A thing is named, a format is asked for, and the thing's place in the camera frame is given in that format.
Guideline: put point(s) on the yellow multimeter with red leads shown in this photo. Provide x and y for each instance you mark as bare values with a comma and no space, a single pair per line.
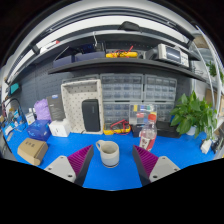
116,128

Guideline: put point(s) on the clear organizer with coloured parts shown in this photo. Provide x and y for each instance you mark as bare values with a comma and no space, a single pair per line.
140,113

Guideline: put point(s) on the cream ceramic mug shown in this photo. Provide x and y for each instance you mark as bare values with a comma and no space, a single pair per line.
108,156

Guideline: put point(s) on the flat black case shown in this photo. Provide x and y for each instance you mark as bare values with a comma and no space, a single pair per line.
168,130

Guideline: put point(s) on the blue printed box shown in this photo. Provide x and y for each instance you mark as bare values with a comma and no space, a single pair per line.
39,130

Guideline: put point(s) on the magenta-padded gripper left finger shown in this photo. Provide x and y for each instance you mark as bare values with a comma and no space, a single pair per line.
80,159

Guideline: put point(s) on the brown cardboard box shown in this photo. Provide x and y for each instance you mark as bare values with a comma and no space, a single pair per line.
31,150

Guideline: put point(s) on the grey parts drawer cabinet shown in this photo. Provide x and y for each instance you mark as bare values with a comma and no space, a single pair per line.
121,87
115,111
160,88
165,111

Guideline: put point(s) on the white power adapter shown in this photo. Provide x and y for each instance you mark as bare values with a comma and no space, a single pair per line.
206,146

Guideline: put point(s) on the clear red-capped drink bottle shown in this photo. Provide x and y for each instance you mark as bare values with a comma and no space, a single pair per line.
148,136

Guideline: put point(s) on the black overhead shelf unit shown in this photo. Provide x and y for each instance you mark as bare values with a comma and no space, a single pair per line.
116,65

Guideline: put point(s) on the purple plastic bag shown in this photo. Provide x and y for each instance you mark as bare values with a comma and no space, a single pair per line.
41,110

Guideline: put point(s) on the green potted plant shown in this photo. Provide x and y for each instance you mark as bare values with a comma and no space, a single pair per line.
191,113

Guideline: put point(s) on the dark grey upright box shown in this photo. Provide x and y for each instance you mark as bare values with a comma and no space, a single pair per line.
55,107

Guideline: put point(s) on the white perforated tray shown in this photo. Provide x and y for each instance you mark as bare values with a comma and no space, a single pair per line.
71,100

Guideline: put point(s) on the black rounded speaker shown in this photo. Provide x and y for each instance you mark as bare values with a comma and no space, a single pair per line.
91,115

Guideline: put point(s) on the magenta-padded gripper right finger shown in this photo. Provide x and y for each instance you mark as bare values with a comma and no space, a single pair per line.
146,160

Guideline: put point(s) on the white carton box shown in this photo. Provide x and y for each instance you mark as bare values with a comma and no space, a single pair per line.
60,128

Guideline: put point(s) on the small white labelled box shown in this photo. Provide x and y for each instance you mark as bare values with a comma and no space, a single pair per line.
30,118

